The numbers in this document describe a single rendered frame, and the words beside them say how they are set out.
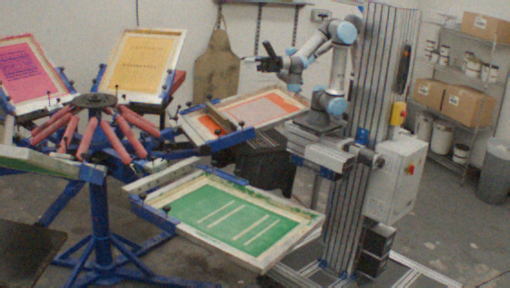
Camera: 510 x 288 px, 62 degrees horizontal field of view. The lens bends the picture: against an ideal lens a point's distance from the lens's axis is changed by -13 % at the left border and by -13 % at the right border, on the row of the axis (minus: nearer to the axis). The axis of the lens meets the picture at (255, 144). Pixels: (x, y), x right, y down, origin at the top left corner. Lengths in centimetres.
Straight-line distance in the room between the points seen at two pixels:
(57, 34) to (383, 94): 325
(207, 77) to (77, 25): 154
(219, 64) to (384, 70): 282
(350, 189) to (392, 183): 35
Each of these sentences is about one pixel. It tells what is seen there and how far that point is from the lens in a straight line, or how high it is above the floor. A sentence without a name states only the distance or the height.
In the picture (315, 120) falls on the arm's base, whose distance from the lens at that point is 282.
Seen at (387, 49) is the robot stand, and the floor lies 178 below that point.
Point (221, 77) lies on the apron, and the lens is 527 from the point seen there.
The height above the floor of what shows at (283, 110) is 119.
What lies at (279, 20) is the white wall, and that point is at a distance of 551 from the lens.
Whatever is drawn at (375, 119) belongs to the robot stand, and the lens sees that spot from 281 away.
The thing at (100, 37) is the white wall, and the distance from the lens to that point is 488.
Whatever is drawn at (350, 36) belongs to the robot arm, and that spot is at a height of 183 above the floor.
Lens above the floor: 218
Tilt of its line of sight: 22 degrees down
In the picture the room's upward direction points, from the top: 6 degrees clockwise
